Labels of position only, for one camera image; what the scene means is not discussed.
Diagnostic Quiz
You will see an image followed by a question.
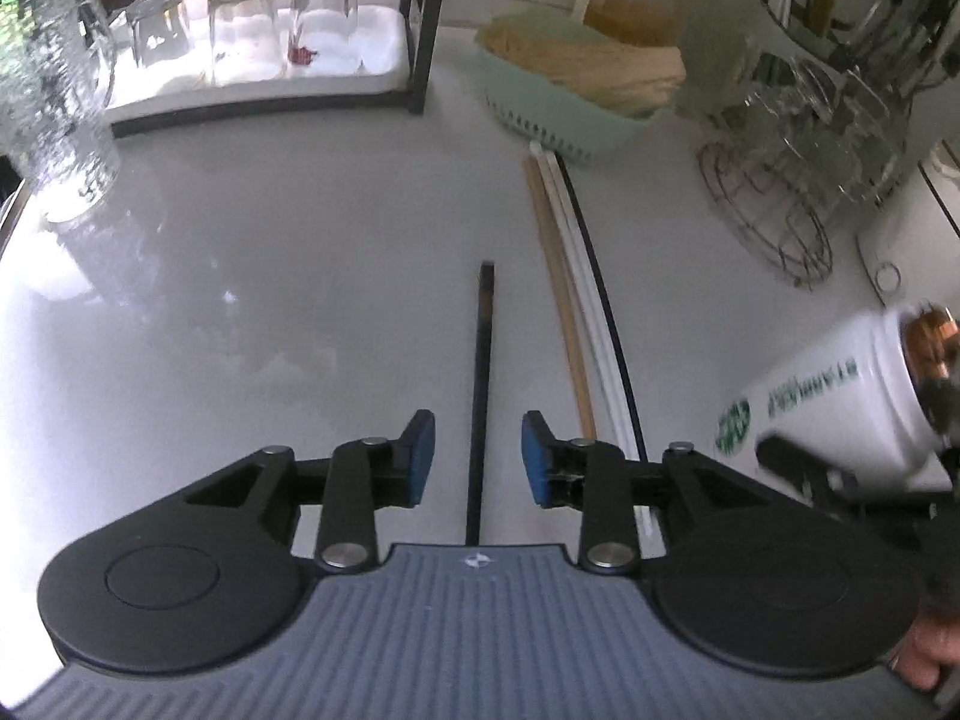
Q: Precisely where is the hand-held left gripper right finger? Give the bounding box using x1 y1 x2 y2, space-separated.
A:
521 411 796 575

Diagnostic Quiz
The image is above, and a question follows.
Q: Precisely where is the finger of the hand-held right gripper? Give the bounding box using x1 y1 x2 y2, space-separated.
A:
756 436 856 517
919 379 960 458

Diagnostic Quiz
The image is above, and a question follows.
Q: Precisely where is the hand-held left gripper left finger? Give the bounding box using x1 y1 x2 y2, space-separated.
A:
161 410 436 571

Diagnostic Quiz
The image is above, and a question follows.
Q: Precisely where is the white mug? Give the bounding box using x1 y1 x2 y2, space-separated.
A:
709 304 960 496

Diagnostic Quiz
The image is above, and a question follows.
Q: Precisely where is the black chopstick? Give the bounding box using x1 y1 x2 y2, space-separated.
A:
556 156 647 464
463 261 497 545

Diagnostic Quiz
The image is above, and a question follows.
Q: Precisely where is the wooden chopstick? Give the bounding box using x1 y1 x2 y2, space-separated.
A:
522 160 599 442

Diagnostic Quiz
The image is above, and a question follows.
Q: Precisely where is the person's right hand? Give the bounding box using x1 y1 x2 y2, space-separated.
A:
896 604 960 691

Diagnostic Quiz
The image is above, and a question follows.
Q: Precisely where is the white electric cooker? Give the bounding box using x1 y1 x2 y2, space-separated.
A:
855 141 960 316

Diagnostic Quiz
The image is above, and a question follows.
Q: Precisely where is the clear stemmed glass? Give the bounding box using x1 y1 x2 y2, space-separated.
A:
817 75 908 203
739 52 826 166

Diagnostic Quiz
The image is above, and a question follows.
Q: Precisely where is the green plastic basket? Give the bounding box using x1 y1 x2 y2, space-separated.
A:
476 6 676 166

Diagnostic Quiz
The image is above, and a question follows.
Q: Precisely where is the dried noodles bundle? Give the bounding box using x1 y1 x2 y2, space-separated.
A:
480 15 687 117

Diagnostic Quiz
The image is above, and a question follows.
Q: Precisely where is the clear glass jar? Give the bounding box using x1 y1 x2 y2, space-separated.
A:
675 37 762 121

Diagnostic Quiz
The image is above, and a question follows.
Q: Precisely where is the black dish rack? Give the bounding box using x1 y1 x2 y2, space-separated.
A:
105 0 451 142

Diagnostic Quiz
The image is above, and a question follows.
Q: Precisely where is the white drip tray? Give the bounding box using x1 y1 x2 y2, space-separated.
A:
105 0 412 125

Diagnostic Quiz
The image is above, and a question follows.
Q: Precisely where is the green chopstick holder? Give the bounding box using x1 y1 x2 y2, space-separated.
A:
679 0 848 121

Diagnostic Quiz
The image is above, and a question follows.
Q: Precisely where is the red-marked clear drinking glass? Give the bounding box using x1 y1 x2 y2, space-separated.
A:
291 0 362 74

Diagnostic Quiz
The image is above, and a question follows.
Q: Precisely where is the textured glass mug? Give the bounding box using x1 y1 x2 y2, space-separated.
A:
0 0 122 224

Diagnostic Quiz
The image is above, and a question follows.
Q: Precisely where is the wire glass rack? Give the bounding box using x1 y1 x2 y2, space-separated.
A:
696 52 912 290

